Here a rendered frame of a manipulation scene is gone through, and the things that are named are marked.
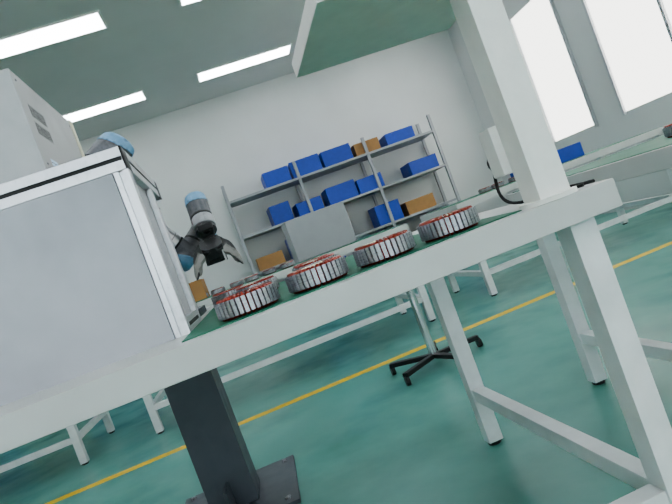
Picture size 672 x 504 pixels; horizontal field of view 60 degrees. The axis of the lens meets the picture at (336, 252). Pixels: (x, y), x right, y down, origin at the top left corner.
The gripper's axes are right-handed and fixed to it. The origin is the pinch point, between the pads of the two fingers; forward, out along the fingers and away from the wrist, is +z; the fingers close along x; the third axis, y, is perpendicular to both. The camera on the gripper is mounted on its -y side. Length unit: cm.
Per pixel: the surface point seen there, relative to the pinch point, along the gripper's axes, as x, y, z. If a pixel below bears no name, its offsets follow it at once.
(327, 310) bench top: -16, -69, 66
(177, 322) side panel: 9, -55, 48
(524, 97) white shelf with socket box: -60, -81, 48
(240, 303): -4, -67, 57
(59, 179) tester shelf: 19, -73, 23
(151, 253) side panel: 9, -62, 37
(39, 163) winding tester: 22, -74, 18
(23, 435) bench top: 31, -68, 66
